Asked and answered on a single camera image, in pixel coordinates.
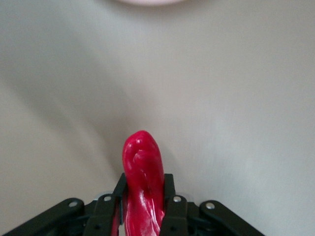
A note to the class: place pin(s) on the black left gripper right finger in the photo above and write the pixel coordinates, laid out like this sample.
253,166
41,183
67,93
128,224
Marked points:
177,216

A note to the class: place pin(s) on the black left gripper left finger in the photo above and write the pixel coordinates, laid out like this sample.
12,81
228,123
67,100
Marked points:
103,216

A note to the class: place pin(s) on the pink plate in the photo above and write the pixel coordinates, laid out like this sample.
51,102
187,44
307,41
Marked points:
152,2

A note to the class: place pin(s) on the red chili pepper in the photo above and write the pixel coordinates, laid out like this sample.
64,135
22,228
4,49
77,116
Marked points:
144,177

